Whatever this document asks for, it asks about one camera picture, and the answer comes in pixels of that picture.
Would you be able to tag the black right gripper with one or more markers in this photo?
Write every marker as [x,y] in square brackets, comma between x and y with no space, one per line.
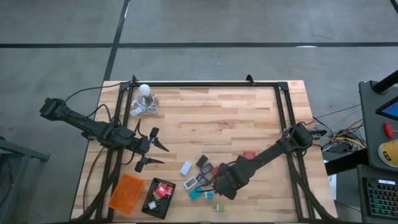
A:
[231,183]

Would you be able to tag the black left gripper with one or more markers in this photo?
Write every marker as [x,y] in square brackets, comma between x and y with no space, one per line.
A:
[144,146]

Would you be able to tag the blue wall charger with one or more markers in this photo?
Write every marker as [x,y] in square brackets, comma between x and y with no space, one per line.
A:
[209,195]

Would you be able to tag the lime green wall charger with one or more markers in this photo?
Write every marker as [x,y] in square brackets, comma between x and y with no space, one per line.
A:
[220,208]

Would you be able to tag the red cube charger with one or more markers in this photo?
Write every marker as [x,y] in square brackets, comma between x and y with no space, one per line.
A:
[248,154]

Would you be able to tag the pink wall charger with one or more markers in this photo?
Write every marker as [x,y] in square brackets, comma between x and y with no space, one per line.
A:
[170,190]
[161,189]

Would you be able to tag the small white green charger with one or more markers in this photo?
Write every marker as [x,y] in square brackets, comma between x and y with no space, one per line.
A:
[156,196]

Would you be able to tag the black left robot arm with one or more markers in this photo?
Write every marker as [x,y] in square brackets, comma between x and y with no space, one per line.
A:
[90,126]

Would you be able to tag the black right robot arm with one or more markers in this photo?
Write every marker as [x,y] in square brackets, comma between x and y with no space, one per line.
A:
[270,152]

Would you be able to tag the black framed card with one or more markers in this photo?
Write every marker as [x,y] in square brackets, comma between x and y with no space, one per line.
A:
[206,169]

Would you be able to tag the purple digital clock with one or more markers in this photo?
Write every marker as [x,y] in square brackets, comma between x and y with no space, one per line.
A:
[202,179]

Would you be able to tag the white flat box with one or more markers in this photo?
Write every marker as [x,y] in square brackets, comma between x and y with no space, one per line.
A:
[185,168]

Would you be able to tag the black digital clock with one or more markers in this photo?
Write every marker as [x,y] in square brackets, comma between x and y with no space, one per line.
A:
[201,161]

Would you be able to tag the teal digital clock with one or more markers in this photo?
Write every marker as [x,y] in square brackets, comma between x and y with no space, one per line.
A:
[195,194]

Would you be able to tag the white digital clock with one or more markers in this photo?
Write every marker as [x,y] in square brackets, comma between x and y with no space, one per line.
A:
[190,183]

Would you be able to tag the orange plastic basket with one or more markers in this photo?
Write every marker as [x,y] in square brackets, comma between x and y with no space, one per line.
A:
[127,194]

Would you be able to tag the black plastic basket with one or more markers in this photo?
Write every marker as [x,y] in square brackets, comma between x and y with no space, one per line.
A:
[163,208]

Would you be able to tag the small black connector box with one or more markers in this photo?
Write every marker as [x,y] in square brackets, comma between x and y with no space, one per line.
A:
[317,133]

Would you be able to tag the grey side table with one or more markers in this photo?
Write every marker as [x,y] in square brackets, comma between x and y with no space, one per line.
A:
[18,152]

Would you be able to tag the grey equipment cart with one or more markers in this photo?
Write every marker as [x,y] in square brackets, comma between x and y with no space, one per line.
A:
[370,124]

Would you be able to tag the black backlit keyboard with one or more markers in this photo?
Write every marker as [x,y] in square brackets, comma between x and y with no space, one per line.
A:
[382,197]

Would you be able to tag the yellow cap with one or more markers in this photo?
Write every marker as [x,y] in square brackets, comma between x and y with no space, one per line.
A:
[388,154]

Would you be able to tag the small red device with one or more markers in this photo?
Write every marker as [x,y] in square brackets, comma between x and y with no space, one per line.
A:
[388,130]

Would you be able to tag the monitor with blue screen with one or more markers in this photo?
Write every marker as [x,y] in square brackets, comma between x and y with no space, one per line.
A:
[391,109]

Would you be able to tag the black pole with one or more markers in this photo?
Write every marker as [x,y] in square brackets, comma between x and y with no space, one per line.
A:
[385,81]

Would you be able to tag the black frame clamp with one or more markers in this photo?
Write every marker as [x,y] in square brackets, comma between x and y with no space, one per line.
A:
[134,79]
[249,79]

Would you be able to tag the black aluminium rig frame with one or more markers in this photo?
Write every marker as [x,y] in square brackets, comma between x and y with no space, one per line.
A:
[202,84]

